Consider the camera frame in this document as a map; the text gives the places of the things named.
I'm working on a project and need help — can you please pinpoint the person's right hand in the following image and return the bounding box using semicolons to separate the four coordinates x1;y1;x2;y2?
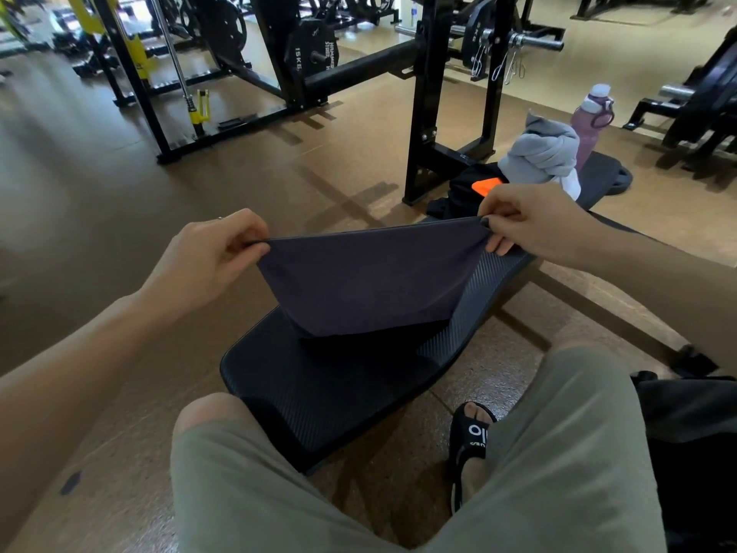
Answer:
478;182;603;270

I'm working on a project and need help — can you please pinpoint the person's left hand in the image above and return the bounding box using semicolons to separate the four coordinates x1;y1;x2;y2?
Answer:
137;207;272;320

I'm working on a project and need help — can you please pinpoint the white towel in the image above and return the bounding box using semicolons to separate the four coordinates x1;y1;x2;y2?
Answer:
552;168;583;201

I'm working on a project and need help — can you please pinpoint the grey yoga fitness towel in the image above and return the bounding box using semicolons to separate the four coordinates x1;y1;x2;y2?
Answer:
497;111;581;186

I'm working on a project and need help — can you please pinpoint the black orange jacket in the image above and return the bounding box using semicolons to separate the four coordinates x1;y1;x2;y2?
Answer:
425;162;511;220

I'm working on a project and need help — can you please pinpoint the pink water bottle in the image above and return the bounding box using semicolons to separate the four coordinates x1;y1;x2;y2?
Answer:
570;83;616;172

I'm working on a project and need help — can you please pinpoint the purple towel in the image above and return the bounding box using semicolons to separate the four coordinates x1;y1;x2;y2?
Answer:
253;217;494;339

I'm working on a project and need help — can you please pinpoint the dark grey backpack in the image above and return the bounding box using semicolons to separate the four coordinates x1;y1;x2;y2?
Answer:
630;371;737;553

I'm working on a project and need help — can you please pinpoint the person's left forearm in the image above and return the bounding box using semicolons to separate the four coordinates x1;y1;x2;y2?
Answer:
0;290;185;553

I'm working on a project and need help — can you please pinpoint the person's right forearm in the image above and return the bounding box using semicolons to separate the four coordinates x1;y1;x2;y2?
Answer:
581;221;737;375

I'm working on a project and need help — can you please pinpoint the person's left leg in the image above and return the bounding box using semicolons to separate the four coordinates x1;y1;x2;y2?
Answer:
172;392;257;442

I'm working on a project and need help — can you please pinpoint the small black weight plate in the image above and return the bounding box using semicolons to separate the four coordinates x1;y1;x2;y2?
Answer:
604;165;634;197

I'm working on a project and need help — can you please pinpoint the yellow safety catch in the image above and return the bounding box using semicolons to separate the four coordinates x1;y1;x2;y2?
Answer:
188;88;213;128

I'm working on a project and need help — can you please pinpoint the black ribbed bench pad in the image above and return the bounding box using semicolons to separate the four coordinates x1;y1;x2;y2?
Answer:
218;150;623;476

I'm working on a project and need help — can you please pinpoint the rack of black weight plates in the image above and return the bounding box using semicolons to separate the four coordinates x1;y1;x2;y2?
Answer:
623;25;737;171

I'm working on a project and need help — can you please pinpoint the yellow black gym machine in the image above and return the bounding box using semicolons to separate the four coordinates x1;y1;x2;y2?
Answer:
57;0;157;81

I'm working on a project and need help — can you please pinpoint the black right slipper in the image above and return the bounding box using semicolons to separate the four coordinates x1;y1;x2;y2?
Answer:
448;401;498;516

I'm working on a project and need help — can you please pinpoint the black exercise machine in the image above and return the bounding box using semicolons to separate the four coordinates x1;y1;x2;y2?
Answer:
570;0;712;21

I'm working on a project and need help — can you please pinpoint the black weight plate white print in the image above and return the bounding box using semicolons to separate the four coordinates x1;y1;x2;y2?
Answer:
286;18;341;81

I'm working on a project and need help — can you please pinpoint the black power rack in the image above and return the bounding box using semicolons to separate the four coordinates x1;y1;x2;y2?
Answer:
89;0;430;165

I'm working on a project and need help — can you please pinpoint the black steel bench frame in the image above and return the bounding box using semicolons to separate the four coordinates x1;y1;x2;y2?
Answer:
402;0;721;378

